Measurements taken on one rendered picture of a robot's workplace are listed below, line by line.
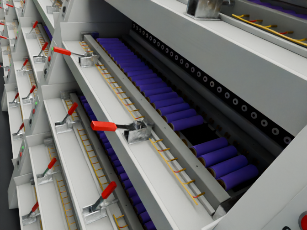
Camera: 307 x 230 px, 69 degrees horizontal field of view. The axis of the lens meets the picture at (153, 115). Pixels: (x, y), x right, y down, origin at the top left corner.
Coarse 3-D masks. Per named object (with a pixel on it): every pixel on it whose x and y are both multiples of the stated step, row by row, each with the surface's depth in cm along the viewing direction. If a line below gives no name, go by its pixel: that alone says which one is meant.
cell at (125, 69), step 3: (135, 66) 52; (138, 66) 52; (141, 66) 53; (144, 66) 53; (147, 66) 53; (123, 69) 51; (126, 69) 50; (129, 69) 51; (132, 69) 51; (135, 69) 51; (138, 69) 52; (141, 69) 52; (144, 69) 53; (123, 72) 51
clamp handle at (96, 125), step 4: (92, 124) 30; (96, 124) 30; (100, 124) 31; (104, 124) 31; (108, 124) 32; (112, 124) 32; (116, 124) 33; (136, 124) 34; (92, 128) 30; (96, 128) 30; (100, 128) 30; (104, 128) 31; (108, 128) 31; (112, 128) 32; (116, 128) 32; (120, 128) 33; (124, 128) 33; (128, 128) 34; (132, 128) 34; (136, 128) 34
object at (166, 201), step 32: (64, 32) 62; (96, 32) 64; (96, 96) 43; (256, 128) 36; (128, 160) 33; (160, 160) 33; (160, 192) 29; (192, 192) 29; (160, 224) 28; (192, 224) 26
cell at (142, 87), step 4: (148, 84) 46; (152, 84) 46; (156, 84) 47; (160, 84) 47; (164, 84) 48; (140, 88) 45; (144, 88) 45; (148, 88) 46; (152, 88) 46; (156, 88) 47
